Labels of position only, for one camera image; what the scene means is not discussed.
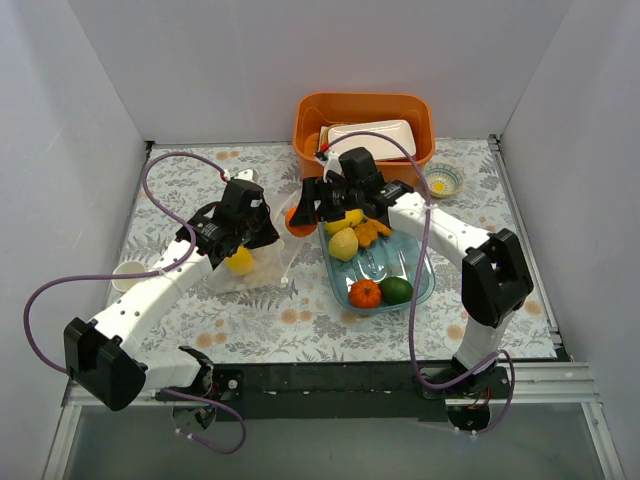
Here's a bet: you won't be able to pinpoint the orange fruit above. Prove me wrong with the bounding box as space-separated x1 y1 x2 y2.
285 207 317 238

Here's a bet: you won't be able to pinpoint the bright yellow lemon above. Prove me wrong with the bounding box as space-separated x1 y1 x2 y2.
225 246 255 276

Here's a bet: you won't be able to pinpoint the clear zip top bag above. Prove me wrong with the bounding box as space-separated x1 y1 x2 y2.
205 191 303 294

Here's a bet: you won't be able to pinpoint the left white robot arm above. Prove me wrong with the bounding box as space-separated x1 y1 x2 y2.
63 178 279 411

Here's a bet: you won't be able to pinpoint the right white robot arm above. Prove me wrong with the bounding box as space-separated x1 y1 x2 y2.
286 147 533 398

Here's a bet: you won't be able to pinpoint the yellow mango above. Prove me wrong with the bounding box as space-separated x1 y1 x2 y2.
324 209 364 236

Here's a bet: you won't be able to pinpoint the pale yellow lemon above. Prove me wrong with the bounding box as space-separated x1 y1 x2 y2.
328 227 359 262

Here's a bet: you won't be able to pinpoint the white rectangular tray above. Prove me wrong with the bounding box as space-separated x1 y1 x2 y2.
328 119 416 162

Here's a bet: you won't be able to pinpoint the brown fried chicken piece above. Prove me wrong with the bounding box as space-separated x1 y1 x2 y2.
354 217 393 248

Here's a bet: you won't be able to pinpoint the tan plates in basin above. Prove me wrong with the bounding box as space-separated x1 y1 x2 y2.
303 125 332 156

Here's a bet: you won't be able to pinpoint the clear blue glass dish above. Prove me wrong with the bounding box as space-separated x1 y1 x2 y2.
319 224 435 315

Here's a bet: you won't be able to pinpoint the small patterned bowl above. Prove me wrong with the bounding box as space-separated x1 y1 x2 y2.
424 162 465 199

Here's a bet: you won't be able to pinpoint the orange plastic basin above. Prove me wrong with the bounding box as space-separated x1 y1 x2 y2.
292 91 436 195

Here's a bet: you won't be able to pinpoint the small orange pumpkin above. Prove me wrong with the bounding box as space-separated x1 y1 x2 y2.
348 279 382 309

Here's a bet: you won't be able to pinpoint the white cup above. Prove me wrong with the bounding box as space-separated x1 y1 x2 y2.
111 260 147 293

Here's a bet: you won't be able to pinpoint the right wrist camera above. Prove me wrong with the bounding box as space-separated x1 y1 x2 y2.
314 142 343 181

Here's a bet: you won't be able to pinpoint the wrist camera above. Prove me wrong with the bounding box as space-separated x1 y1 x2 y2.
314 142 343 181
219 169 257 183

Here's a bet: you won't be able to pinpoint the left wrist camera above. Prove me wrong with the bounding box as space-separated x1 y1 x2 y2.
219 169 257 183

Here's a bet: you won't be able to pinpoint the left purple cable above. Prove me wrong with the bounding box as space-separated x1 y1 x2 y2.
22 151 249 455

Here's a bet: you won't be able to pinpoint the purple cable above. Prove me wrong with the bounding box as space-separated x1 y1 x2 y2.
22 151 249 455
322 132 516 435

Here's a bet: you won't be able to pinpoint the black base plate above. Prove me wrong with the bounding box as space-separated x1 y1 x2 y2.
210 361 510 422

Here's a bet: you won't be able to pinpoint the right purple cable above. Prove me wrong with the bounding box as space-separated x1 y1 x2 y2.
322 132 516 435

